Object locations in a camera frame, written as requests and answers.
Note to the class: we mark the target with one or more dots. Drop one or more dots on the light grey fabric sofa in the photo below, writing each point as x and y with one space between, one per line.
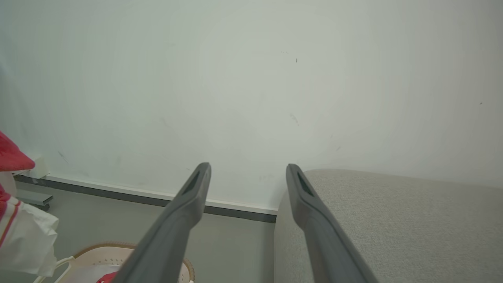
412 228

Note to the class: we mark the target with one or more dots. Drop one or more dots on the cream perforated laundry basket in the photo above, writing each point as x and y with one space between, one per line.
98 255

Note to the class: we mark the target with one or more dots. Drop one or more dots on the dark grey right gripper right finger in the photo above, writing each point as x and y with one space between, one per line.
326 243

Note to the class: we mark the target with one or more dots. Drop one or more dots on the red cloth piece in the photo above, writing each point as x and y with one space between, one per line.
107 278

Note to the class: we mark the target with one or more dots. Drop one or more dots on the red and white striped garment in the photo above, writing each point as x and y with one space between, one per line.
23 236

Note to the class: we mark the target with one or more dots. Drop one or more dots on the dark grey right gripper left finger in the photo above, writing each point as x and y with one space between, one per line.
169 236

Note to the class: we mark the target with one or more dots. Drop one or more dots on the small white wall box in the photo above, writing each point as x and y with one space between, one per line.
40 168

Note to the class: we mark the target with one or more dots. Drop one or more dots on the grey metal furniture foot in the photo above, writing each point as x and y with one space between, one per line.
33 197

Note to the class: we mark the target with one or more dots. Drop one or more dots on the white and grey baseboard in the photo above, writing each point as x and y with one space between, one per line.
118 193

